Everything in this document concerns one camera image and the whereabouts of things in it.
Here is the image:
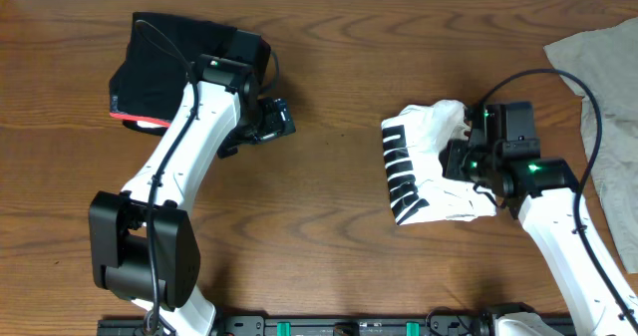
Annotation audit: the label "white folded garment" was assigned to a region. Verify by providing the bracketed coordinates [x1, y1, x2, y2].
[136, 121, 169, 129]

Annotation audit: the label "beige khaki shorts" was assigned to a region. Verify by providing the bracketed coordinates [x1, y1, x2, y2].
[544, 19, 637, 273]

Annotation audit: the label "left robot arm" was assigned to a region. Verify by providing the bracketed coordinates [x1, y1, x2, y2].
[89, 55, 295, 335]

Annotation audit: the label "black folded garment red trim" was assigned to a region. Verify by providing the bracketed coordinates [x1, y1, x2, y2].
[108, 11, 240, 137]

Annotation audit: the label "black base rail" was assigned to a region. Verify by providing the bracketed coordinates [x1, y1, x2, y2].
[96, 314, 579, 336]

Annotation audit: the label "white t-shirt black logo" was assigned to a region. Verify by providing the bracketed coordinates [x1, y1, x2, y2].
[381, 100, 496, 226]

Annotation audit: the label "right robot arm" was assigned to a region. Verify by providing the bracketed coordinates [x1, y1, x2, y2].
[445, 140, 637, 335]

